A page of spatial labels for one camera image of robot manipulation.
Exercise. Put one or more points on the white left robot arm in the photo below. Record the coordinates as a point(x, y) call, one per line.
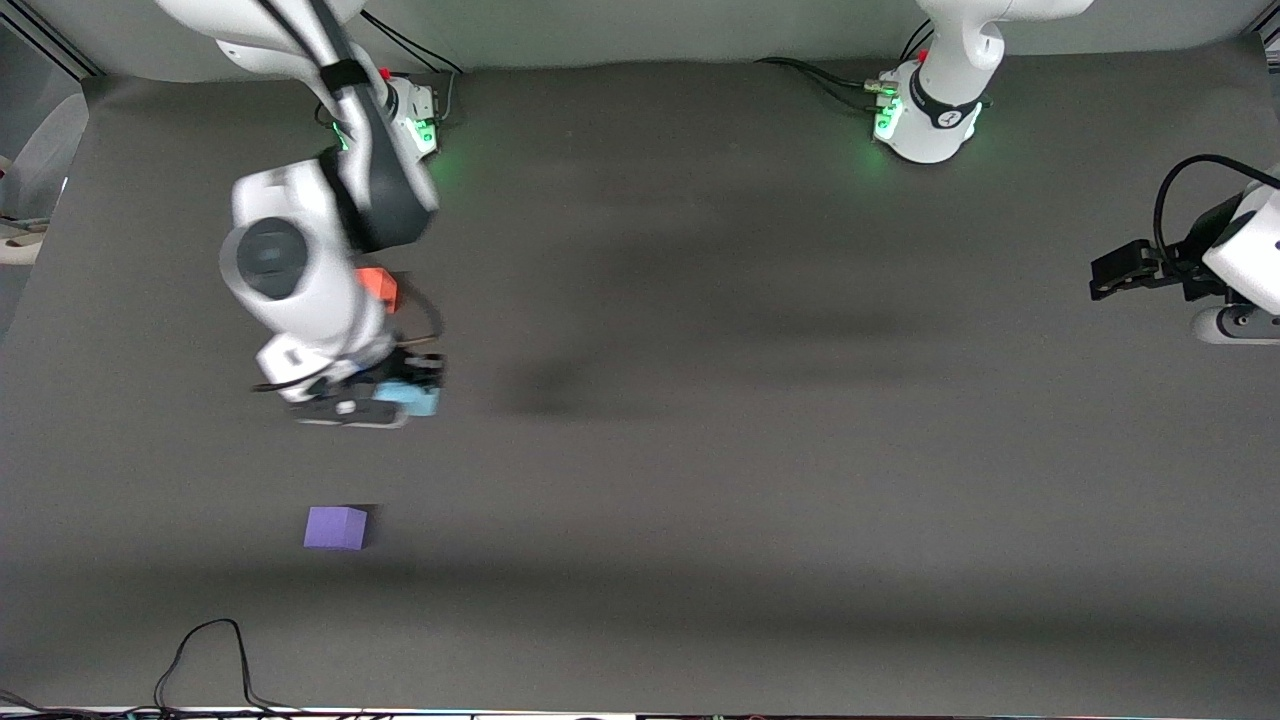
point(950, 110)

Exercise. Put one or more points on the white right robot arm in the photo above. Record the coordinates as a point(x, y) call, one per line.
point(300, 270)

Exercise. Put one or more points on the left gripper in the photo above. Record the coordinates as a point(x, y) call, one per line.
point(1182, 267)

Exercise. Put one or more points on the black frame strut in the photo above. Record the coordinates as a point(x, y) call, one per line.
point(1270, 38)
point(50, 45)

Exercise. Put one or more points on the orange foam block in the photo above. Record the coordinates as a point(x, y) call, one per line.
point(380, 285)

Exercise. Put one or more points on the dark grey table mat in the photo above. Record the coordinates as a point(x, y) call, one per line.
point(640, 450)

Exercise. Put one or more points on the light blue foam block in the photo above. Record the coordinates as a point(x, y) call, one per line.
point(420, 402)

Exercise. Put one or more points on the purple foam block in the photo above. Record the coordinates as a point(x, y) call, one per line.
point(335, 528)

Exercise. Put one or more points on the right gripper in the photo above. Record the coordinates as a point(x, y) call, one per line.
point(413, 367)

